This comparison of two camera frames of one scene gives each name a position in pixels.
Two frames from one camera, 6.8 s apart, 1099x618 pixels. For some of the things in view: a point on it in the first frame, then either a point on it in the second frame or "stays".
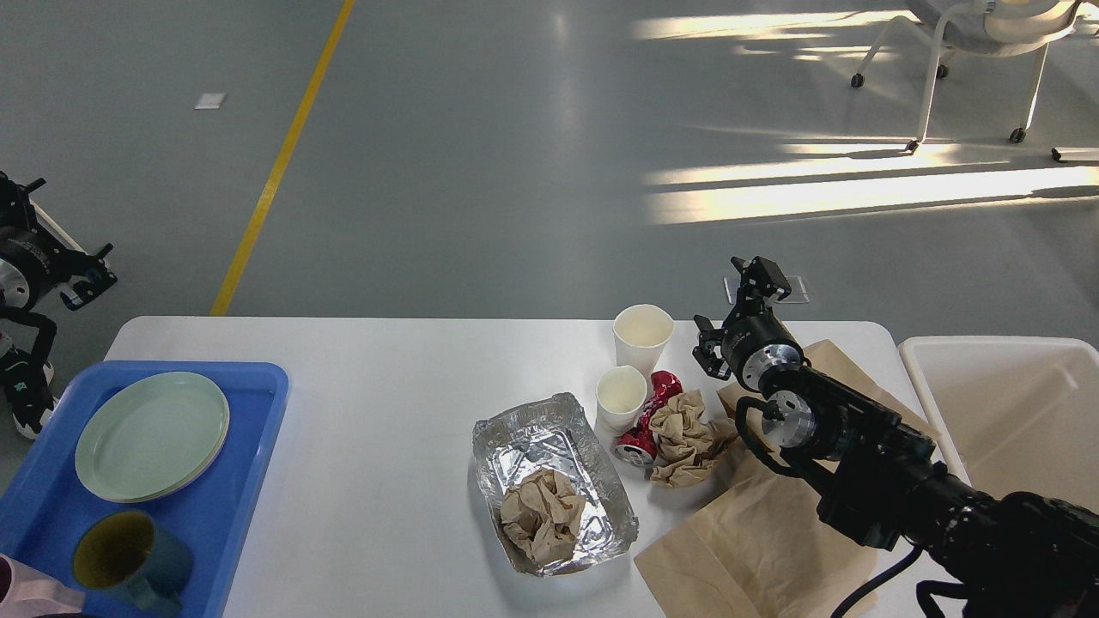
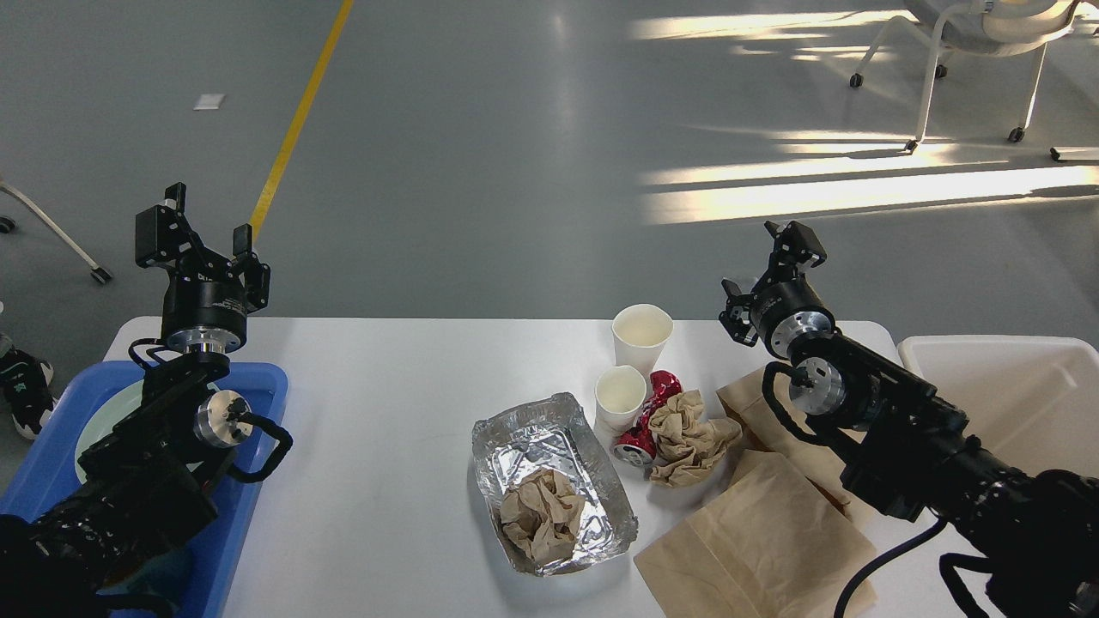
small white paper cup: (621, 393) stays
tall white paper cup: (641, 333) stays
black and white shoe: (27, 382) stays
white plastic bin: (1013, 414) stays
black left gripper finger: (17, 214) -> (164, 236)
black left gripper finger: (97, 279) -> (256, 274)
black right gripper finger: (713, 364) -> (737, 318)
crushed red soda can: (639, 445) stays
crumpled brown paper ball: (687, 439) stays
